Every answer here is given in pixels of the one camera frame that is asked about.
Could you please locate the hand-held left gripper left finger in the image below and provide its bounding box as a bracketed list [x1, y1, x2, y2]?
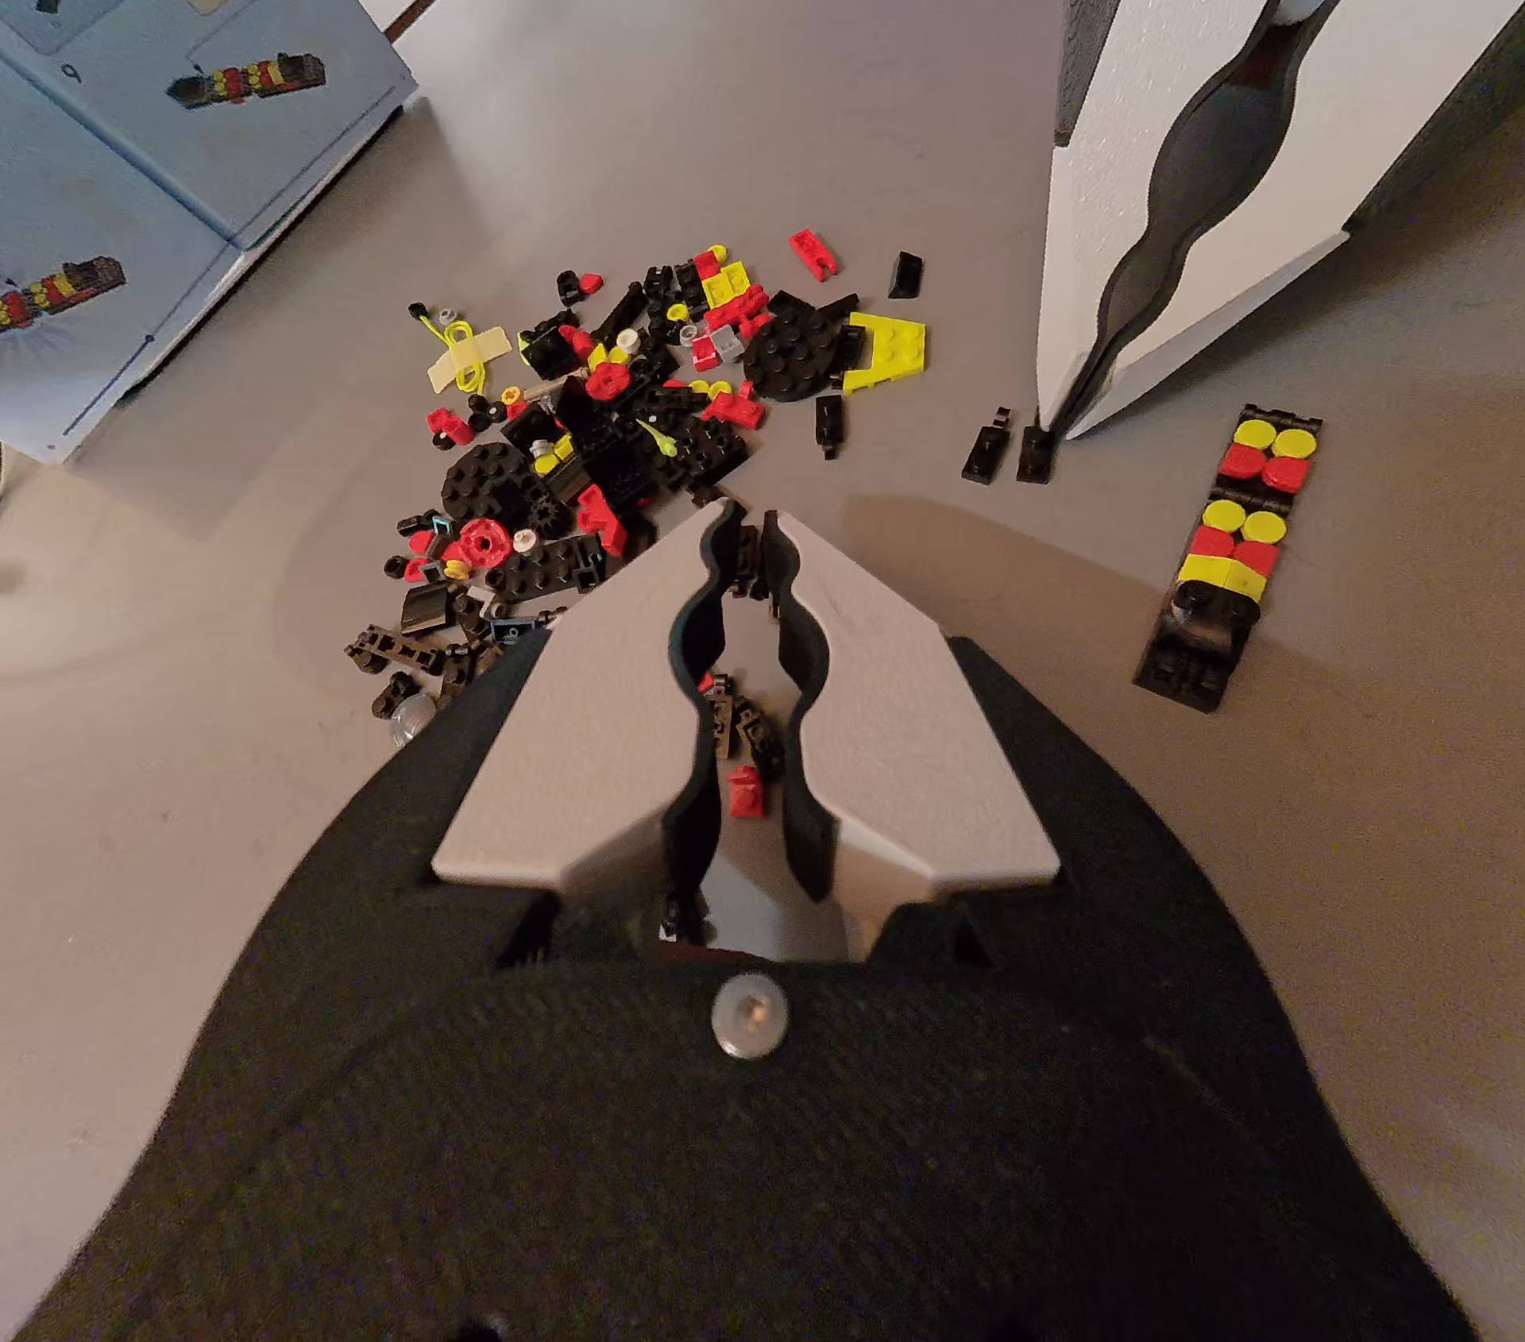
[428, 499, 749, 945]

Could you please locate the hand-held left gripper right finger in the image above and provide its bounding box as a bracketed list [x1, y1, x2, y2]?
[759, 509, 1064, 966]

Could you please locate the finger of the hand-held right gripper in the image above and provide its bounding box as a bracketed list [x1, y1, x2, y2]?
[1033, 0, 1294, 439]
[1062, 0, 1525, 442]

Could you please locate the pile of lego pieces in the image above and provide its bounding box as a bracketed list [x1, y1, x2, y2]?
[344, 243, 930, 820]

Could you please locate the black red yellow lego model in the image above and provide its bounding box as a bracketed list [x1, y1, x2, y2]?
[1130, 401, 1326, 715]

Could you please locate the yellow lego wedge plate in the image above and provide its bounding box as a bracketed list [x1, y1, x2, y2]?
[843, 312, 929, 399]

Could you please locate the blue lego instruction booklet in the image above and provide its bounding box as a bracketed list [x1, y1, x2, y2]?
[0, 0, 419, 469]

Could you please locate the neon yellow string with tape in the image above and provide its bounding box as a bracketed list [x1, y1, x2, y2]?
[406, 299, 515, 404]

